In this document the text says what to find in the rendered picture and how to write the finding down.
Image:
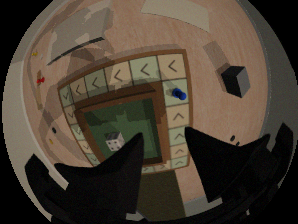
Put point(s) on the blue game pawn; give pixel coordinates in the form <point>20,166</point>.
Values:
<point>179,94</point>

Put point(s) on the white die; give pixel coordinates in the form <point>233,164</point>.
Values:
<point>115,141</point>

